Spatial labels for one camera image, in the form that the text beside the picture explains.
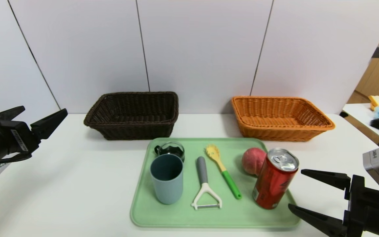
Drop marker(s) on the dark brown wicker basket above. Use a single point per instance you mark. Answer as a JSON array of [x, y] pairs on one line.
[[133, 130]]

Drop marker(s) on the white side table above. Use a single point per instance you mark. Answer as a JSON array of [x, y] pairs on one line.
[[357, 113]]

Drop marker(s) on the light green plastic tray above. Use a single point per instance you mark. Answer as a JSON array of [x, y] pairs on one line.
[[209, 217]]

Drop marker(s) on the wooden cabinet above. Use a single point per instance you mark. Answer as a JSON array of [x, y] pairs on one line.
[[378, 82]]

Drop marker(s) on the orange wicker basket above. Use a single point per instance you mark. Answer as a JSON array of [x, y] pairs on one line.
[[275, 133]]

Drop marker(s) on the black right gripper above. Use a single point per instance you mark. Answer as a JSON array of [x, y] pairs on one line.
[[356, 200]]

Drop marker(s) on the pink peach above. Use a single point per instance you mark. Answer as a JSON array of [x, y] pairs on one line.
[[251, 161]]

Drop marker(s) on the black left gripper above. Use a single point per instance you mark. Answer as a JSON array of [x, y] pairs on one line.
[[21, 136]]

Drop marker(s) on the red soda can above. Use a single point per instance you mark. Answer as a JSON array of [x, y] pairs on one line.
[[271, 184]]

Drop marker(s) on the black sign on cabinet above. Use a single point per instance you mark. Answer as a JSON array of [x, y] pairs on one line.
[[378, 52]]

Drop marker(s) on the blue plastic cup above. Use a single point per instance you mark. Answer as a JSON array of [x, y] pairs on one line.
[[168, 191]]

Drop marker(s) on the black table corner bracket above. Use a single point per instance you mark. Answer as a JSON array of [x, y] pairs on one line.
[[343, 114]]

